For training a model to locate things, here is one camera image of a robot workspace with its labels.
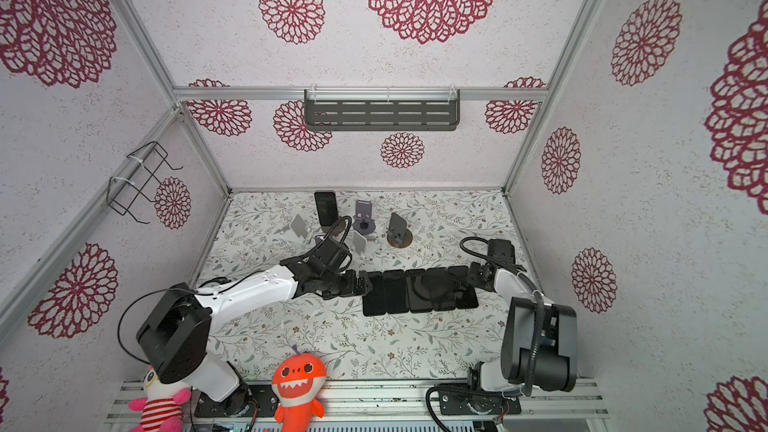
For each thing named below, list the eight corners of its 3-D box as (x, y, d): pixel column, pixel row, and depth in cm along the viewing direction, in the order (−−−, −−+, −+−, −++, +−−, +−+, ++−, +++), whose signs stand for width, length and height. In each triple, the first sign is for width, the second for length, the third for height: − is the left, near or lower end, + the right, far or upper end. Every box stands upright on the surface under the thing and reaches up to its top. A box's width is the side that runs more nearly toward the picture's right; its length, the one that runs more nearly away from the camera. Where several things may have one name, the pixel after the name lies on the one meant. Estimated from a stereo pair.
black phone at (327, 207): (319, 226, 112) (311, 193, 99) (326, 218, 114) (318, 185, 101) (337, 233, 110) (331, 202, 96) (343, 226, 112) (338, 193, 99)
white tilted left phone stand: (292, 238, 107) (286, 222, 100) (302, 229, 110) (297, 214, 103) (299, 243, 106) (294, 228, 99) (310, 234, 108) (305, 219, 101)
